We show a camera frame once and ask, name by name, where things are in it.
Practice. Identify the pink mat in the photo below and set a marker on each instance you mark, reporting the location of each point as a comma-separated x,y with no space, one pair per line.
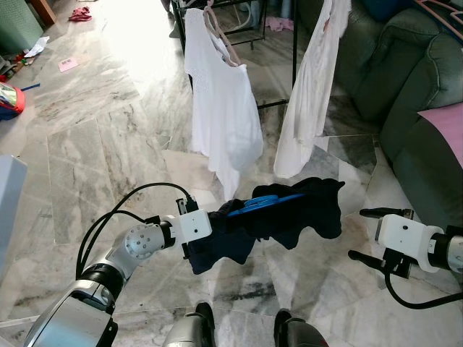
448,130

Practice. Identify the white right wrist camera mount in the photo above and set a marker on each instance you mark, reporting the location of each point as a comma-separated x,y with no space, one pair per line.
405,238

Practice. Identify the long white garment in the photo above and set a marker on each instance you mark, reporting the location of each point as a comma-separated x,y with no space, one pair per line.
311,94

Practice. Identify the blue plastic hanger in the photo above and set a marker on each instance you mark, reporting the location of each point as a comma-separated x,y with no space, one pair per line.
260,202

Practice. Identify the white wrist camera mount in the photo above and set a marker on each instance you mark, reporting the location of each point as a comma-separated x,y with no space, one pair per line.
194,225
405,238

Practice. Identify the red and blue backpack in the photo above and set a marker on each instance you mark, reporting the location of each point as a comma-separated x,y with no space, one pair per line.
9,101

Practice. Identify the white t-shirt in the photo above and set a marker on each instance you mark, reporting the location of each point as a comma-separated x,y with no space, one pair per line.
224,108

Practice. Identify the small pink cloth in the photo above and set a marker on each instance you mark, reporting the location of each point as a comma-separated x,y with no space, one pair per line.
278,24

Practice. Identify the small red cloth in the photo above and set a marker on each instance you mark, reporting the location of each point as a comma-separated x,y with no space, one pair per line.
81,13

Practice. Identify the dark green sofa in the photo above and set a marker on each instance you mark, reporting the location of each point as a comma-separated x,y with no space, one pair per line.
412,65

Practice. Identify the brown pink spare hanger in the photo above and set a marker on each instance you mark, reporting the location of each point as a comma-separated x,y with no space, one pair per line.
441,14

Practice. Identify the pink paper slip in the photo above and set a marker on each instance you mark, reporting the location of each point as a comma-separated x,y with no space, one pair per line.
69,64

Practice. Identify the robot right leg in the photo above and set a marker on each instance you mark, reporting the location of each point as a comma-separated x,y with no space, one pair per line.
296,332

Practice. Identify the white paper sheet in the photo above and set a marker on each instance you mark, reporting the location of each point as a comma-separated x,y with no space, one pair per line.
36,47

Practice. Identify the green plastic bin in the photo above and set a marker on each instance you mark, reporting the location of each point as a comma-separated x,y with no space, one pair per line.
18,25

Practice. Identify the pale pink hanger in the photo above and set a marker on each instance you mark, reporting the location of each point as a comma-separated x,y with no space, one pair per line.
228,50

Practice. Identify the dark navy garment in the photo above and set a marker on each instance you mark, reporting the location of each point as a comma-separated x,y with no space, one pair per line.
304,213

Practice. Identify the grey folding table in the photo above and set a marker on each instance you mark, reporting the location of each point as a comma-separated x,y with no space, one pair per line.
9,210

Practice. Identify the black metal drying rack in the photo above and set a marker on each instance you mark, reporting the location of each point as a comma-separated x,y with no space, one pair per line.
295,50

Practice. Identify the robot left leg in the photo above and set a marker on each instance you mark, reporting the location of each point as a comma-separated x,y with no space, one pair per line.
192,332

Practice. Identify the robot leg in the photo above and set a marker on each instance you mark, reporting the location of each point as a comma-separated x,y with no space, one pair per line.
192,332
296,332

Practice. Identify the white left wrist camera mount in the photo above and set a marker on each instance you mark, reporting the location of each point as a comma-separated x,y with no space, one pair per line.
194,225

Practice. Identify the brown wooden cabinet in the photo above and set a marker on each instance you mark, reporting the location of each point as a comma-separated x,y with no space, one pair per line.
42,9

